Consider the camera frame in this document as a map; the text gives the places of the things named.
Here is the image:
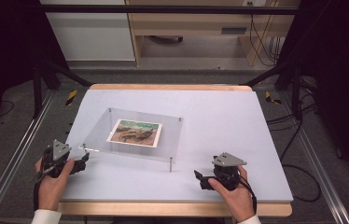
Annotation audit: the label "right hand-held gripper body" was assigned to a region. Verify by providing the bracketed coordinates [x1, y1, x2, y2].
[211, 151, 247, 191]

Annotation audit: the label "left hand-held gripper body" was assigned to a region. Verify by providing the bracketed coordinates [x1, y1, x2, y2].
[40, 138, 80, 179]

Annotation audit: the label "clear acrylic picture frame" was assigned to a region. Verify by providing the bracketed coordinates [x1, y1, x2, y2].
[78, 107, 184, 174]

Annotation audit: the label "person's right hand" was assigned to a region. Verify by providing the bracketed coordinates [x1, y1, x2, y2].
[207, 164, 258, 223]

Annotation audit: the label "person's left hand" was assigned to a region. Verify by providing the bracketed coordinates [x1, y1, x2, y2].
[35, 157, 76, 213]

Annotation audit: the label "wooden table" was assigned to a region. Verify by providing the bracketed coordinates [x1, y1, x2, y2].
[57, 83, 294, 218]

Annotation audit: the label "left yellow clamp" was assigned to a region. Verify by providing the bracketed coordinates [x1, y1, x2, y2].
[64, 90, 78, 107]

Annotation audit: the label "yellow clamp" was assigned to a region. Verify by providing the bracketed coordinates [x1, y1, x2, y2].
[64, 90, 78, 107]
[264, 91, 283, 105]

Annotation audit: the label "painted landscape picture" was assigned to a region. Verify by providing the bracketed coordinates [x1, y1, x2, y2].
[105, 119, 163, 148]

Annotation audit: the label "person's right white sleeve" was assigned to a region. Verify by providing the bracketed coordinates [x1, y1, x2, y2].
[236, 214, 262, 224]

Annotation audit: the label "person's white sleeve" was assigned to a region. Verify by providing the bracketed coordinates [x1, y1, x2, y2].
[30, 208, 63, 224]
[236, 214, 262, 224]

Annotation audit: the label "person's left white sleeve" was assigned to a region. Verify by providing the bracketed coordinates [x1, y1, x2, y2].
[30, 208, 63, 224]

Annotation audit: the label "right yellow clamp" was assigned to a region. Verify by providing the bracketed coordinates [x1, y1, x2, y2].
[264, 91, 283, 105]

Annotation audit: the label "white cabinet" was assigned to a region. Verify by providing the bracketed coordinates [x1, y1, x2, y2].
[39, 0, 136, 63]

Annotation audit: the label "dark curtain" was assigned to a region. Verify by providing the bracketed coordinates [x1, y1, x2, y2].
[0, 0, 69, 139]
[275, 0, 349, 195]

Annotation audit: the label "grey desk label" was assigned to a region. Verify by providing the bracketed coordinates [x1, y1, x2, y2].
[220, 26, 248, 35]

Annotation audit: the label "dark object under desk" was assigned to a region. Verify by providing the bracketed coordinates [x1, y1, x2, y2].
[147, 35, 184, 45]

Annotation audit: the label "light wooden desk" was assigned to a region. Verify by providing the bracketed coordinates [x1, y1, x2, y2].
[124, 0, 301, 67]

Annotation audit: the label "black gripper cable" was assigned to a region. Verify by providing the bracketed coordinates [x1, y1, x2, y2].
[238, 175, 258, 215]
[33, 169, 50, 212]

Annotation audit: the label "aluminium floor rail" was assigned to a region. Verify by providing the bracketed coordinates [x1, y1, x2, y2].
[0, 89, 56, 224]
[278, 92, 349, 224]

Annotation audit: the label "black frame strut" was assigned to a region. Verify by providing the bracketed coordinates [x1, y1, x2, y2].
[32, 60, 93, 119]
[240, 60, 303, 121]

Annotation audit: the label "thin black floor cable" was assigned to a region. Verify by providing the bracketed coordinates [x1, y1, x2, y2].
[0, 99, 15, 119]

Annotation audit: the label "hanging black cables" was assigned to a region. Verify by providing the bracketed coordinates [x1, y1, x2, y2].
[249, 1, 282, 67]

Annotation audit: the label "black horizontal frame bar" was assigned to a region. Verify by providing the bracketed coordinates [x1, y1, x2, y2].
[37, 4, 301, 16]

